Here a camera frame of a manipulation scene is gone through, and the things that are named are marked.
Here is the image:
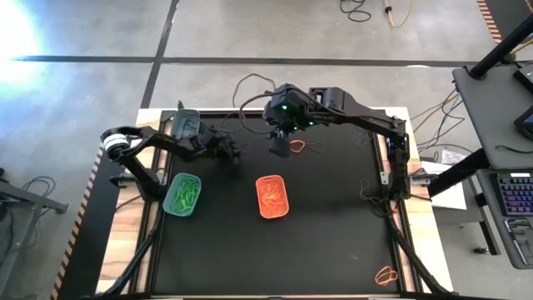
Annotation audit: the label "black desk device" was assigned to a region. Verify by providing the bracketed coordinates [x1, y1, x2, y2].
[504, 216, 533, 268]

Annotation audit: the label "black pole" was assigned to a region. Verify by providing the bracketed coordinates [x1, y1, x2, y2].
[469, 14, 533, 80]

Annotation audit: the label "yellow cable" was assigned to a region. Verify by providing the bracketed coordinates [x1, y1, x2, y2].
[383, 0, 417, 28]

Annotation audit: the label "black screen device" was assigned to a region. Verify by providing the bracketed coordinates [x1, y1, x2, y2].
[512, 62, 533, 95]

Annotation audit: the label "orange rubber bands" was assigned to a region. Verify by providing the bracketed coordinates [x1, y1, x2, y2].
[260, 181, 286, 216]

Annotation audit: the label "teal plastic basket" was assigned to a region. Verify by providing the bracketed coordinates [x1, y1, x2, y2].
[162, 172, 202, 218]

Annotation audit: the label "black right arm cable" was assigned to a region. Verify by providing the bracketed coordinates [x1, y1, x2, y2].
[239, 92, 278, 135]

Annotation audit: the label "grey keyboard desk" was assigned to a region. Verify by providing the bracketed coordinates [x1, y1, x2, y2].
[476, 167, 533, 270]

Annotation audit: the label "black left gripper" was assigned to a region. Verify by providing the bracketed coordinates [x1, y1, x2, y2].
[198, 129, 242, 165]

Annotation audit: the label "orange plastic basket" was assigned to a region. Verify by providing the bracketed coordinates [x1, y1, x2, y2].
[255, 174, 291, 220]

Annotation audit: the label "black floor cable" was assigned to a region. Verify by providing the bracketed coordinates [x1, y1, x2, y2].
[232, 72, 278, 108]

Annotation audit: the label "black tablet screen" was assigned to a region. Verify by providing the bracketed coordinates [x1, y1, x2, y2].
[512, 106, 533, 141]

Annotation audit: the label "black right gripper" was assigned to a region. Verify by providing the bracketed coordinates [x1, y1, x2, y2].
[262, 82, 322, 158]

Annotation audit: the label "black mat with striped edge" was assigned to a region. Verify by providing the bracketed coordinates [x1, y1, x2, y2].
[49, 136, 134, 300]
[476, 0, 533, 45]

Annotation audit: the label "black rubber bands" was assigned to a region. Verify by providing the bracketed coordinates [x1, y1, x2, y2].
[182, 116, 199, 137]

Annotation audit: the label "slate blue plastic basket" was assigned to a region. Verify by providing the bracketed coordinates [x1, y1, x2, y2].
[171, 108, 202, 141]

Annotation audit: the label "white paper sheet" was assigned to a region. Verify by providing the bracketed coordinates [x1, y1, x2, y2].
[420, 160, 467, 211]

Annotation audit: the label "grey metal stand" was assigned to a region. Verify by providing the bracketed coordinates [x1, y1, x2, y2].
[0, 166, 70, 288]

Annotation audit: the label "grey side desk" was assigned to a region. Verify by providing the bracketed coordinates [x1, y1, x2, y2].
[451, 61, 533, 170]

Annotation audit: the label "green rubber bands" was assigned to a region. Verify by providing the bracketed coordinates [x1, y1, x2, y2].
[168, 177, 200, 212]

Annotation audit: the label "coiled black cable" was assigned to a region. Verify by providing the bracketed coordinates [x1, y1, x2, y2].
[339, 0, 372, 23]

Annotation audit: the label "backlit keyboard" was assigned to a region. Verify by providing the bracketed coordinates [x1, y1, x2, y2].
[494, 171, 533, 217]

